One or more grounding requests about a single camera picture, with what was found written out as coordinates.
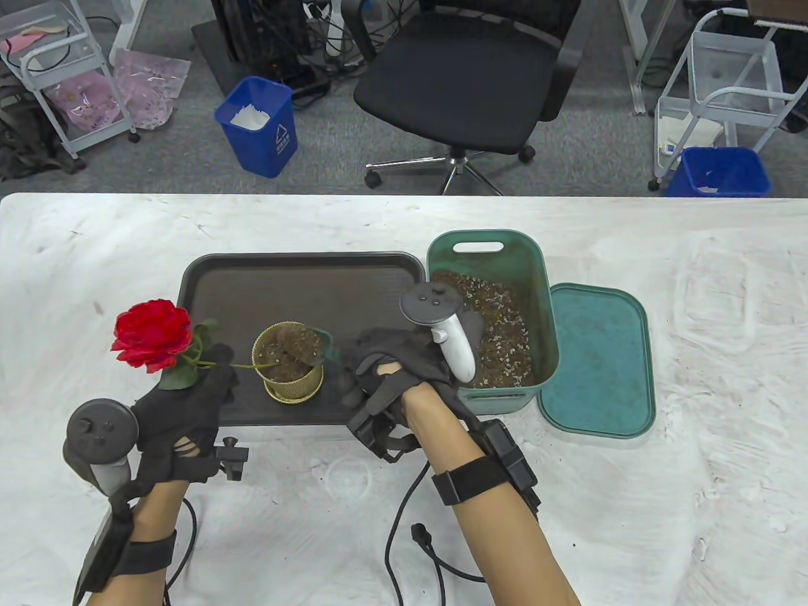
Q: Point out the person's right hand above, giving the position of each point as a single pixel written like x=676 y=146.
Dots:
x=404 y=360

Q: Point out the person's left hand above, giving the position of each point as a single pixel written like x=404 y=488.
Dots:
x=180 y=432

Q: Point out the green garden trowel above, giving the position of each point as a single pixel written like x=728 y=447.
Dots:
x=325 y=344

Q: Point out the red artificial rose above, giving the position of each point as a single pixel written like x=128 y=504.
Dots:
x=151 y=334

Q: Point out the yellow ribbed flower pot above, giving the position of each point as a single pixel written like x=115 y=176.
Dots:
x=297 y=391

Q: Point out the teal plastic box lid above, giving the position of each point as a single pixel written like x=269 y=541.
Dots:
x=600 y=366

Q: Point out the person's right forearm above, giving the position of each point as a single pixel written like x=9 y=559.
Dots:
x=505 y=555

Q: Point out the person's left forearm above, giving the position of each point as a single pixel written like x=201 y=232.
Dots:
x=161 y=511

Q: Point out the white grey hand controller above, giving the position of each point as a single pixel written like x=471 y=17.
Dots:
x=454 y=347

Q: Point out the dark grey hand controller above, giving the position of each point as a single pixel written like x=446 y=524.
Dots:
x=101 y=435

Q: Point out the teal plastic storage box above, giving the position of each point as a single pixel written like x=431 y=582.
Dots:
x=543 y=297

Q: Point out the dark brown plastic tray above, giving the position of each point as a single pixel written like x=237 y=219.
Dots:
x=252 y=290

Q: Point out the blue bin with white symbol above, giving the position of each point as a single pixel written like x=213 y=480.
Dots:
x=262 y=151

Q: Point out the black office chair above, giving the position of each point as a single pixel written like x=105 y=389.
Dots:
x=454 y=82

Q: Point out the white crumpled paper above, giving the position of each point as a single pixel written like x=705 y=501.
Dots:
x=249 y=118

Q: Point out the dark green bag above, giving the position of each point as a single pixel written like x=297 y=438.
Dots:
x=25 y=145

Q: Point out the white power strip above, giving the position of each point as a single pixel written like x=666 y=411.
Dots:
x=328 y=25

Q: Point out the pink plastic bag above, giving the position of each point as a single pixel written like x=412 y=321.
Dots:
x=151 y=82
x=85 y=101

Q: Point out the black computer tower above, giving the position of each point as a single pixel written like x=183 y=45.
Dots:
x=265 y=31

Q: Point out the white box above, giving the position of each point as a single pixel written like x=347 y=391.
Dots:
x=685 y=132

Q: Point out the plain blue plastic bin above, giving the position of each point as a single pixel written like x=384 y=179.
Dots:
x=719 y=170

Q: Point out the white desk leg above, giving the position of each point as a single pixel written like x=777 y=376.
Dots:
x=634 y=50

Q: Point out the pink paper piece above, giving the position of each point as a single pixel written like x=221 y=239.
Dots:
x=19 y=42

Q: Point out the white trolley with clear trays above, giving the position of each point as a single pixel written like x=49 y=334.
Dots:
x=63 y=16

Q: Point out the white mesh basket trolley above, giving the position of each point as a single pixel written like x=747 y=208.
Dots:
x=732 y=63

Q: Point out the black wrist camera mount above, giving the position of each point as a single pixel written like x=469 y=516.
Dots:
x=233 y=459
x=382 y=439

